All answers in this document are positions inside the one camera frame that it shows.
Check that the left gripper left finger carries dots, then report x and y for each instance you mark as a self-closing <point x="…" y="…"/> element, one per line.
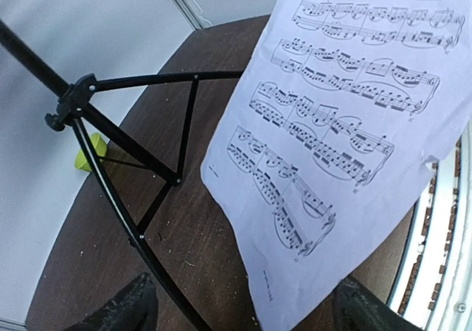
<point x="135" y="307"/>

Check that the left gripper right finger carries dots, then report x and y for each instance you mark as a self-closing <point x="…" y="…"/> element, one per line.
<point x="357" y="308"/>

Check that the white sheet music paper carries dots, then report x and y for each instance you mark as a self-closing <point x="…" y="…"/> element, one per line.
<point x="326" y="140"/>

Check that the right aluminium corner post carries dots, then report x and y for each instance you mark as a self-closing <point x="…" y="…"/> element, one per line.
<point x="193" y="13"/>

